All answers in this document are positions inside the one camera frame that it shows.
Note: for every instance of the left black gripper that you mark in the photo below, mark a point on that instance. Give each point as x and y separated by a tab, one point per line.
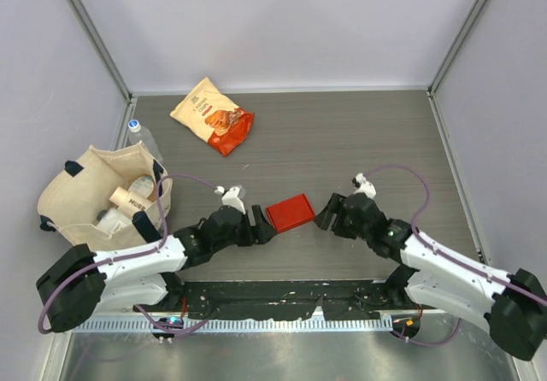
258	232

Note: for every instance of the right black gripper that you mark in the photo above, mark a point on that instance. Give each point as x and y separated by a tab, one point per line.
324	218

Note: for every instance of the red paper box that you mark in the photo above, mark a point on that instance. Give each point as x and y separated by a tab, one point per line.
291	213

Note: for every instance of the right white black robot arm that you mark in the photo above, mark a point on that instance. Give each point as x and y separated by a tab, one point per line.
509	307

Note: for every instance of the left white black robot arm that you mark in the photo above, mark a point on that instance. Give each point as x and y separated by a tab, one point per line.
82	281

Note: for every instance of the cassava chips bag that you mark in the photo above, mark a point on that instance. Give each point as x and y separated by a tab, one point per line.
214	117

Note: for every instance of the beige cylindrical bottle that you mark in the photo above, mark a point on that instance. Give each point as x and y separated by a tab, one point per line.
129	202

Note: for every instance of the white pouch in bag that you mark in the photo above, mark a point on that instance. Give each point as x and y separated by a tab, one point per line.
112	220

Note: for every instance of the clear plastic water bottle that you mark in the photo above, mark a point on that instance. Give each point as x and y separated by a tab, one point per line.
138	133

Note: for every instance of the beige canvas tote bag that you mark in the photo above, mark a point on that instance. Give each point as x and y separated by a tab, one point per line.
72	200

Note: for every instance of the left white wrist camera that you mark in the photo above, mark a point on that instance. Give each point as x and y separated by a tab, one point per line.
232	197

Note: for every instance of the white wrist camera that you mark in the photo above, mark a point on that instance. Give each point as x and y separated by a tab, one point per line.
363	186
232	197

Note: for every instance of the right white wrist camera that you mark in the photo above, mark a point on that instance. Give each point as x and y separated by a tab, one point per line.
363	186

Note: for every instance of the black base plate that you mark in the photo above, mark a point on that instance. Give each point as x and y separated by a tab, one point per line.
283	300

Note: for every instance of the aluminium frame rail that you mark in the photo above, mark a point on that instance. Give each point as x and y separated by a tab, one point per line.
118	297

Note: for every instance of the white slotted cable duct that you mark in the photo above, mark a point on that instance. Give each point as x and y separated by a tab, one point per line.
317	323

